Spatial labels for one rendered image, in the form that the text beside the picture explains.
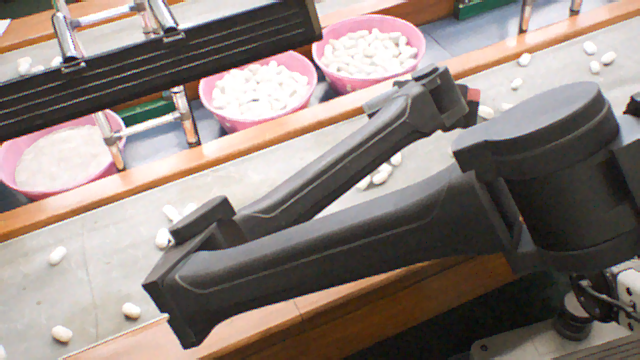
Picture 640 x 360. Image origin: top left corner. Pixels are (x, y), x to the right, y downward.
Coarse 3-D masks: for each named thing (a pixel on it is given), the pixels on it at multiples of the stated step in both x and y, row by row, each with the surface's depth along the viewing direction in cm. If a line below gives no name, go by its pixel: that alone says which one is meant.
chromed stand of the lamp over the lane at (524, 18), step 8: (528, 0) 144; (536, 0) 145; (576, 0) 151; (528, 8) 145; (576, 8) 152; (520, 16) 148; (528, 16) 147; (568, 16) 155; (520, 24) 149; (528, 24) 148; (520, 32) 150
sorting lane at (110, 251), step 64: (512, 64) 145; (576, 64) 143; (192, 192) 123; (256, 192) 122; (384, 192) 120; (0, 256) 116; (64, 256) 115; (128, 256) 113; (0, 320) 106; (64, 320) 105; (128, 320) 104
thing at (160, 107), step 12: (60, 0) 124; (132, 0) 131; (60, 12) 125; (108, 12) 130; (120, 12) 131; (132, 12) 132; (144, 12) 133; (72, 24) 128; (84, 24) 129; (144, 24) 134; (144, 36) 137; (168, 96) 148; (132, 108) 148; (144, 108) 148; (156, 108) 149; (168, 108) 150; (132, 120) 148; (144, 120) 149
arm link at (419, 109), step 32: (416, 96) 79; (448, 96) 82; (384, 128) 76; (416, 128) 79; (320, 160) 73; (352, 160) 73; (384, 160) 76; (288, 192) 69; (320, 192) 71; (192, 224) 64; (224, 224) 68; (256, 224) 66; (288, 224) 68
